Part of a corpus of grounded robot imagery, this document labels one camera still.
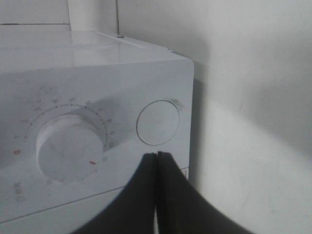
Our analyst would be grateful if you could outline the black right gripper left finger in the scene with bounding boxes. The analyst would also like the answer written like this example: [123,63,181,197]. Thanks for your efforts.
[73,153,157,234]

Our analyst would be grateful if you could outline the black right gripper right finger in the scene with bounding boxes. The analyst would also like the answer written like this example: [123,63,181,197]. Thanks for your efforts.
[156,152,250,234]

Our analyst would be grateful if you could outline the white microwave knob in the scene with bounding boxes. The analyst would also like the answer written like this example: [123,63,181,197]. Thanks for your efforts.
[36,114,106,183]

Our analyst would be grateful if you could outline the round white door button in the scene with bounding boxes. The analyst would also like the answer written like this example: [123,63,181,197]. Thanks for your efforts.
[136,100,180,146]

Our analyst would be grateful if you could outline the white microwave oven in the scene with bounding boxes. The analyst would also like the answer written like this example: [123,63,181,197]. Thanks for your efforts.
[0,31,194,224]

